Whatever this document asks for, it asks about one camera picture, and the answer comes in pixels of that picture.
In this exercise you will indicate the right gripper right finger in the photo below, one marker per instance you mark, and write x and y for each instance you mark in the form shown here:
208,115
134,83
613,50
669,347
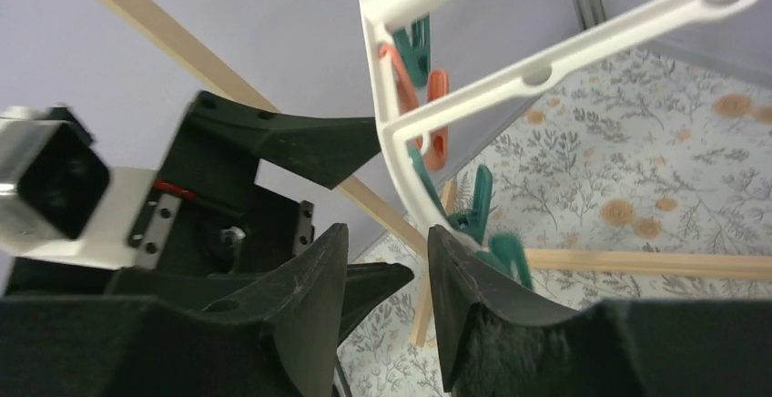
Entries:
497,338

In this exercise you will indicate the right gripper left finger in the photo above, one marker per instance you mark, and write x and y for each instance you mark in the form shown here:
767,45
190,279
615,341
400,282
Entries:
70,330

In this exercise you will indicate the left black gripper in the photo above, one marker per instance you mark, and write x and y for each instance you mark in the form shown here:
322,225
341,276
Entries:
226,224

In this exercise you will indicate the white plastic clip hanger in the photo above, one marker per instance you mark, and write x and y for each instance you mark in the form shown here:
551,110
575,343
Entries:
529,77

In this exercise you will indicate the floral table mat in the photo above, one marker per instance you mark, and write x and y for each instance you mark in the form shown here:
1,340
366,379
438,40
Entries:
638,152

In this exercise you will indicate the wooden drying rack frame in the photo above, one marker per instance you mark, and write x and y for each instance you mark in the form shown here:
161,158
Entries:
165,32

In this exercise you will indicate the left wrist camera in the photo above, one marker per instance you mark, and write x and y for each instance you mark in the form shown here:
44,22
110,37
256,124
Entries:
61,203

